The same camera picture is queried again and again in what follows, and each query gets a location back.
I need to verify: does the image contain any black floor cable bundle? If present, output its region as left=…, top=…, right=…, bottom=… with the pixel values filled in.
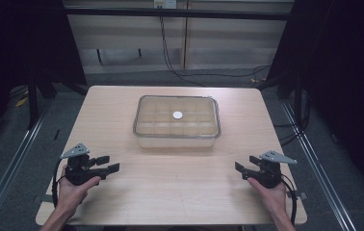
left=272, top=92, right=311, bottom=148

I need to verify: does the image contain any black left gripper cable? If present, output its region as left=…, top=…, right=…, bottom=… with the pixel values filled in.
left=51, top=158, right=69, bottom=208

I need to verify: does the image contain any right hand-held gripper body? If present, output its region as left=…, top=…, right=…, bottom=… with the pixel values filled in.
left=241, top=150, right=299, bottom=190

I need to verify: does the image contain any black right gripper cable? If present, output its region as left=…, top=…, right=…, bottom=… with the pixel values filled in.
left=279, top=172, right=299, bottom=226

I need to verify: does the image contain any person's right hand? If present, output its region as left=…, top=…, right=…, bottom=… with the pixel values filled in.
left=247, top=176, right=289, bottom=220

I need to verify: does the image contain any white wall power outlet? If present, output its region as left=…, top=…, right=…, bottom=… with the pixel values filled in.
left=153, top=0, right=177, bottom=10

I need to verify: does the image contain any dark curtain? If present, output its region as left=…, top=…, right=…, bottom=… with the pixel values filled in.
left=254, top=0, right=364, bottom=181
left=0, top=0, right=89, bottom=142

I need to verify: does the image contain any black cable along floor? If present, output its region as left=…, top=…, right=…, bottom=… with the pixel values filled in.
left=178, top=64, right=273, bottom=80

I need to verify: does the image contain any black horizontal metal bar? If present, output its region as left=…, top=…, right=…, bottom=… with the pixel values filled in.
left=64, top=6, right=291, bottom=22

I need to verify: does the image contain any clear plastic container with lid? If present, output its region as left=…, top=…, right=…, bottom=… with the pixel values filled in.
left=132, top=94, right=222, bottom=149

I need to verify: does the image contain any person's left hand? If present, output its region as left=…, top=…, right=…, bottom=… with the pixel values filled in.
left=56, top=165, right=102, bottom=219

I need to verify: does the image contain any yellow tape piece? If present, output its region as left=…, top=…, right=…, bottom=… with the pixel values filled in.
left=14, top=96, right=29, bottom=108

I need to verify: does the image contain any aluminium floor rail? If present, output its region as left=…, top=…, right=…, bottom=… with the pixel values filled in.
left=0, top=107, right=50, bottom=231
left=280, top=99, right=358, bottom=231

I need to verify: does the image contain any black metal stand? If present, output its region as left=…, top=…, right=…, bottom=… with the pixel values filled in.
left=26, top=84, right=40, bottom=131

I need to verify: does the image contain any black hanging wall cable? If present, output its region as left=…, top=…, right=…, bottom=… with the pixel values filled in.
left=158, top=15, right=207, bottom=88

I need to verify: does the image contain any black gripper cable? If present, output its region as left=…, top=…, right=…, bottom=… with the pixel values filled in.
left=51, top=158, right=69, bottom=208
left=279, top=172, right=299, bottom=226

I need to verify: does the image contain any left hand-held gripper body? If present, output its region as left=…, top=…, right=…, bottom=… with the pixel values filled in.
left=60, top=142, right=108, bottom=187

